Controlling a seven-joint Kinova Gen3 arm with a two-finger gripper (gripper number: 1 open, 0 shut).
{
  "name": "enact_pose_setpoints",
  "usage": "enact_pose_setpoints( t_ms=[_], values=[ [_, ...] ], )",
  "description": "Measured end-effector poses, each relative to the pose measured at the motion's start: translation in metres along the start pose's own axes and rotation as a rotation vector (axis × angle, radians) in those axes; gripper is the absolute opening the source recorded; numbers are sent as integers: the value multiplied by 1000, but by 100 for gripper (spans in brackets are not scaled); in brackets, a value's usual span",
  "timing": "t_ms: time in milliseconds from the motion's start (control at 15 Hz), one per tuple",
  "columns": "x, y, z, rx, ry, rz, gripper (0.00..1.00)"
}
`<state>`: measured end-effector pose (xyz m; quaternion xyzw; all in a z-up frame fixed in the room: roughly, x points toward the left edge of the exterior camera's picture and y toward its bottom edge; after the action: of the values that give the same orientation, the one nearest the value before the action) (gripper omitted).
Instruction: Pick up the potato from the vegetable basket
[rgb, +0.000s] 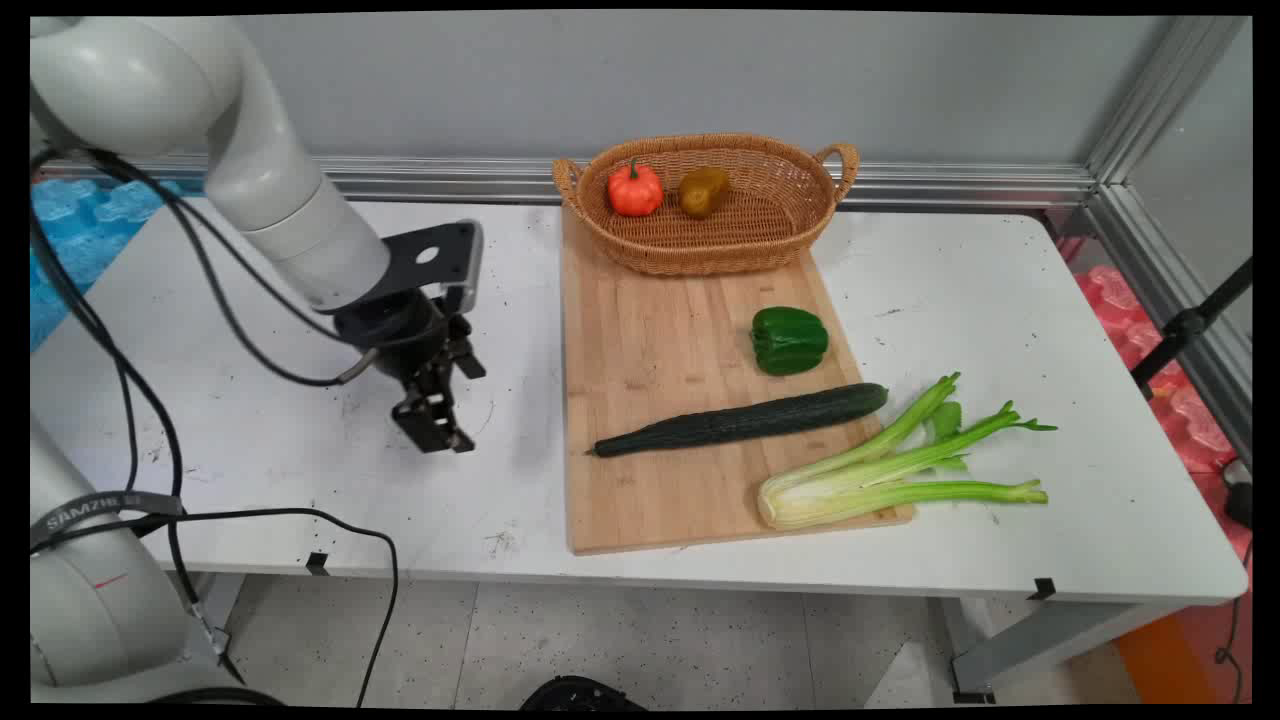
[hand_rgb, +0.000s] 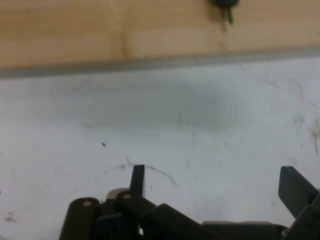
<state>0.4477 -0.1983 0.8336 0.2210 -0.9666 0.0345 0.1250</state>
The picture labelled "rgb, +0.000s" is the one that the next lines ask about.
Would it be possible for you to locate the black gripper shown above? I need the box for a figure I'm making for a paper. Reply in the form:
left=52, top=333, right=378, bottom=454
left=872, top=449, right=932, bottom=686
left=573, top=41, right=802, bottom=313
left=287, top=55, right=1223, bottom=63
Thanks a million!
left=334, top=289, right=489, bottom=456

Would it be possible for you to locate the brown toy pear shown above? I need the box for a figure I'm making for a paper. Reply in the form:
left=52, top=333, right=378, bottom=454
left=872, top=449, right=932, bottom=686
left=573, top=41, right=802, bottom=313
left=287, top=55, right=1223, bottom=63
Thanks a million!
left=678, top=166, right=733, bottom=221

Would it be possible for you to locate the wooden cutting board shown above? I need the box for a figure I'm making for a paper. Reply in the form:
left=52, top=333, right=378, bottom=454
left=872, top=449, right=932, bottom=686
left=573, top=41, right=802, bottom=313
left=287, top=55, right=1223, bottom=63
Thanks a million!
left=559, top=205, right=917, bottom=557

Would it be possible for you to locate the orange toy pumpkin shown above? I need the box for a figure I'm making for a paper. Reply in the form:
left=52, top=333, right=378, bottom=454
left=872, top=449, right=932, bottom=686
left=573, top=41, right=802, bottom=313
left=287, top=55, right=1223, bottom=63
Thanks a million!
left=606, top=157, right=665, bottom=219

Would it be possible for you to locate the dark green cucumber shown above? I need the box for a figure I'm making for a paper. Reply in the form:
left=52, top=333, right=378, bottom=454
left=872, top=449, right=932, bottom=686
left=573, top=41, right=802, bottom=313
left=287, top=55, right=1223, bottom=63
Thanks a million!
left=585, top=382, right=890, bottom=460

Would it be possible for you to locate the woven wicker basket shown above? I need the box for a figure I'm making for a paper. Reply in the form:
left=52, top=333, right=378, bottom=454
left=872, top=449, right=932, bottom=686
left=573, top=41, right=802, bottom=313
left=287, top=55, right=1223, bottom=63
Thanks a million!
left=551, top=133, right=861, bottom=278

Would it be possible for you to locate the black round floor object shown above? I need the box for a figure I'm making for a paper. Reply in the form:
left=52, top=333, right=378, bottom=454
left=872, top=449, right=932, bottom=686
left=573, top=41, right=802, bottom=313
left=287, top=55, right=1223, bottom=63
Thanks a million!
left=519, top=675, right=648, bottom=712

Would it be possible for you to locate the green bell pepper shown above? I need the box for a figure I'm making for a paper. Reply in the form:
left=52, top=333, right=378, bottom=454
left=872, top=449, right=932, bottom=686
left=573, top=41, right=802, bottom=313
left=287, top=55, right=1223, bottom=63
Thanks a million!
left=750, top=305, right=831, bottom=378

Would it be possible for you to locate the blue foam mat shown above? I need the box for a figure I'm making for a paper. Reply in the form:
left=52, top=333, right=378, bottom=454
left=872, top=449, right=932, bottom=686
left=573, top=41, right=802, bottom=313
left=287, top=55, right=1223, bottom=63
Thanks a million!
left=30, top=177, right=209, bottom=353

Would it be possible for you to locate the green celery bunch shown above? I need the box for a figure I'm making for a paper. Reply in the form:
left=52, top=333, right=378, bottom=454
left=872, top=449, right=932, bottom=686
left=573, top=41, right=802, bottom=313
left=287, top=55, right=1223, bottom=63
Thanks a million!
left=756, top=371, right=1059, bottom=532

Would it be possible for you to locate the grey table leg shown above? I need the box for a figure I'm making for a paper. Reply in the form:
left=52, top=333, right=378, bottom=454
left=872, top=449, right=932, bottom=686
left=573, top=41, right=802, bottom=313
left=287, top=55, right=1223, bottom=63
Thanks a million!
left=938, top=597, right=1193, bottom=704

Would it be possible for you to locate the red foam mat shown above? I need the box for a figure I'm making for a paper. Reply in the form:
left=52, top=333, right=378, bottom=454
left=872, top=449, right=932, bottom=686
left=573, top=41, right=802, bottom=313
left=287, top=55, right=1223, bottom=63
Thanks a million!
left=1073, top=263, right=1253, bottom=563

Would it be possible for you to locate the black tripod stand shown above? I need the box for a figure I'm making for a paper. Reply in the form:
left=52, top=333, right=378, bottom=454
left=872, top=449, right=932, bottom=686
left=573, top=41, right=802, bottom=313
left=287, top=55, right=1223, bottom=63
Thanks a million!
left=1130, top=257, right=1253, bottom=399

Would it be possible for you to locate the small black device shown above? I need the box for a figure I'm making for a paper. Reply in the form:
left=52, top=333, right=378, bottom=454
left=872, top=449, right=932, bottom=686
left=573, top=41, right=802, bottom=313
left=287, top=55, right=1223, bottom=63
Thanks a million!
left=1223, top=457, right=1253, bottom=531

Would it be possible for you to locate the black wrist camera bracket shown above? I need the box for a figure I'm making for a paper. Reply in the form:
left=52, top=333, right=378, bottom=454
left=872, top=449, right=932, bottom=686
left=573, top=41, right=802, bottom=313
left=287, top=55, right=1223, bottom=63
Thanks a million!
left=379, top=219, right=487, bottom=317

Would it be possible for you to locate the black floor cable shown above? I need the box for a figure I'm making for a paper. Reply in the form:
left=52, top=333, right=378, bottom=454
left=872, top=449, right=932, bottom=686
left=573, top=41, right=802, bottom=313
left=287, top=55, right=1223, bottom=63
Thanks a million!
left=120, top=507, right=402, bottom=708

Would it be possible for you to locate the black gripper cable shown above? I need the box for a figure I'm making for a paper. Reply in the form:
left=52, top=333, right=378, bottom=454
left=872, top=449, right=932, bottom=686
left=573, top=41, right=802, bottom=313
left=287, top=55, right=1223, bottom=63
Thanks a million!
left=30, top=150, right=346, bottom=691
left=30, top=148, right=383, bottom=389

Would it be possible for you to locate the grey Samzhe cable strap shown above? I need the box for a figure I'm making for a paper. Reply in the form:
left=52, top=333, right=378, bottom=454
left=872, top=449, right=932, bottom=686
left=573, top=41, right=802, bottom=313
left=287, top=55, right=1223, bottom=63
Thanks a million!
left=30, top=489, right=187, bottom=552

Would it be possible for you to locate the horizontal aluminium frame rail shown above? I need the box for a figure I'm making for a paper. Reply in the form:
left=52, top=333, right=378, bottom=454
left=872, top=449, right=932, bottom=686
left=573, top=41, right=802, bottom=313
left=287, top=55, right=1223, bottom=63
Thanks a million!
left=40, top=153, right=1098, bottom=212

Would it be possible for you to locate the aluminium side frame rail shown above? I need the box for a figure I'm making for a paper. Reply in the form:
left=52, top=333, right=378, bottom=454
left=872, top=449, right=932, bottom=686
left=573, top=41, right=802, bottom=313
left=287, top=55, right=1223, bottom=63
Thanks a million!
left=1084, top=183, right=1253, bottom=466

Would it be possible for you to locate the aluminium frame corner post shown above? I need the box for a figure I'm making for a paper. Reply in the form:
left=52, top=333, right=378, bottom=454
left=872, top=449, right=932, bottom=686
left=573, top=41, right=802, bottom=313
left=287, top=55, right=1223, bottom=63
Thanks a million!
left=1084, top=15, right=1252, bottom=189

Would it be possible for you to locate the thin black power cord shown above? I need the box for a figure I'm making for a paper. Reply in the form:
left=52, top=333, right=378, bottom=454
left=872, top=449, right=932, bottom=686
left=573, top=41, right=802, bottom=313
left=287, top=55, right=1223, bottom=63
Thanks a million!
left=1213, top=540, right=1253, bottom=703

